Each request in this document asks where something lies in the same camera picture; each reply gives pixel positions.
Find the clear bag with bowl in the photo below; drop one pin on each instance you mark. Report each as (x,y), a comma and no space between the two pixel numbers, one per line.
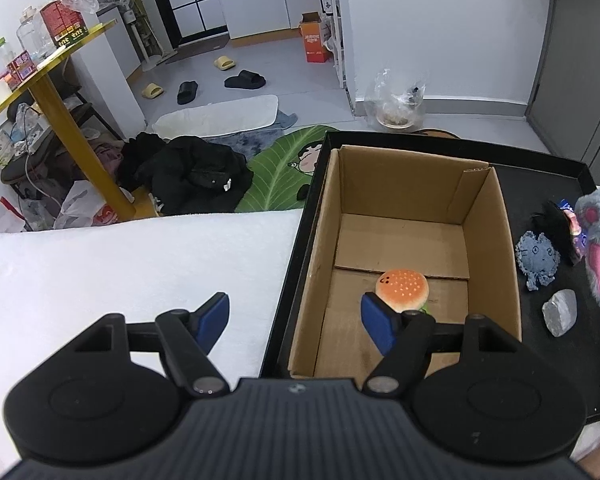
(395,110)

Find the black stool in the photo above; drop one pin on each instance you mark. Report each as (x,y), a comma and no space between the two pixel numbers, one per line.
(25,165)

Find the round gold table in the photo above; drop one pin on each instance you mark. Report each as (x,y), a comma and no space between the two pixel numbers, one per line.
(65,125)

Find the white shelf rack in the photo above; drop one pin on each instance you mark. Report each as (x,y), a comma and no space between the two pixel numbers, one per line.
(337,35)

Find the black framed sliding door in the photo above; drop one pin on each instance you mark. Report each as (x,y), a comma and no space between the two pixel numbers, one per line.
(195,10)

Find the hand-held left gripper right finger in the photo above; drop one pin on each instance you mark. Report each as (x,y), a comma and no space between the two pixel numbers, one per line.
(377,320)

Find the grey door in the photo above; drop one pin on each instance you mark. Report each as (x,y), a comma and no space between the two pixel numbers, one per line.
(580,85)

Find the black slipper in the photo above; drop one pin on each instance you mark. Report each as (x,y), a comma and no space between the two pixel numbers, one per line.
(187,91)
(245,80)

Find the white bath mat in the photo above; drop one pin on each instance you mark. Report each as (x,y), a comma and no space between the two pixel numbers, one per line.
(220,115)

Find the burger plush toy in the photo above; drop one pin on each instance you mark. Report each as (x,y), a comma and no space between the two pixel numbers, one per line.
(400,285)

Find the green leaf rug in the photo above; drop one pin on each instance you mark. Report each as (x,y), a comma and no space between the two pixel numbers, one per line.
(275,160)

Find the black fuzzy toy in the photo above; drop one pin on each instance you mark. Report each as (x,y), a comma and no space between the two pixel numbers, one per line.
(554,222)

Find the pile of black clothes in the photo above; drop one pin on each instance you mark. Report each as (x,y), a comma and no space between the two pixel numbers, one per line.
(190,170)

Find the large red box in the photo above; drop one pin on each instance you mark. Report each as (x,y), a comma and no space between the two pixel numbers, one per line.
(62,22)

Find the clear plastic bottle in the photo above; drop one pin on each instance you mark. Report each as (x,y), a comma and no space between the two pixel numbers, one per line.
(3,55)

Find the clear glass jar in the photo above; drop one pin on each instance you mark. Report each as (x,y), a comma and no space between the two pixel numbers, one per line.
(30,35)

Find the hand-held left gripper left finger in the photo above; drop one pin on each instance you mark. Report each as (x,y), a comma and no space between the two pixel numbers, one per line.
(212,317)

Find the small denim blue plush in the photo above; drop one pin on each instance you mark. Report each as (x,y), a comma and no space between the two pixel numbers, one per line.
(537,255)

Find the white standing fan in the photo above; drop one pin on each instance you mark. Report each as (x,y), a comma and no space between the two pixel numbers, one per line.
(125,2)

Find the grey door mat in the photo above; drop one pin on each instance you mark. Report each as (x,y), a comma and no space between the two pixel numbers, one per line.
(200,43)

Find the grey stone plush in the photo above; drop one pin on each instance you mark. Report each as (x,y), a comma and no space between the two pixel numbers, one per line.
(560,312)

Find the small red box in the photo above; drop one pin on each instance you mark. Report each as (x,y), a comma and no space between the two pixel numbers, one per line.
(21,66)

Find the purple printed pouch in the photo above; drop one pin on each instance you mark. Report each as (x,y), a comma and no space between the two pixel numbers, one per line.
(576,230)

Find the yellow slipper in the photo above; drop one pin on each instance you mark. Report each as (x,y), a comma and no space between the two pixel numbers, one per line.
(152,91)
(225,62)

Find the white plastic bag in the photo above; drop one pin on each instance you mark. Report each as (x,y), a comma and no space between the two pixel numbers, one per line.
(87,205)

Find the blue-grey fluffy rug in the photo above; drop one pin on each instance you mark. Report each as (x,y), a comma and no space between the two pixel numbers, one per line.
(260,141)

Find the brown cardboard box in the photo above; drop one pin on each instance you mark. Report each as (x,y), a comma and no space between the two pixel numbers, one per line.
(400,240)

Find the white kitchen cabinet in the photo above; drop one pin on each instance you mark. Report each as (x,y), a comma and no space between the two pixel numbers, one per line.
(260,0)

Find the brown orange floor mat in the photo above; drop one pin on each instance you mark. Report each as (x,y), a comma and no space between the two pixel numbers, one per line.
(435,133)

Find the orange carton box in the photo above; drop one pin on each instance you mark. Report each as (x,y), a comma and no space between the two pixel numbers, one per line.
(315,42)

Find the crumpled clear plastic bag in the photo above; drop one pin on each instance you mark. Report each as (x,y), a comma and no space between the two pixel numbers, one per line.
(82,0)

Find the black shallow tray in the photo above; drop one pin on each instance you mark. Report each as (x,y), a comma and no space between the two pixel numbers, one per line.
(530,190)

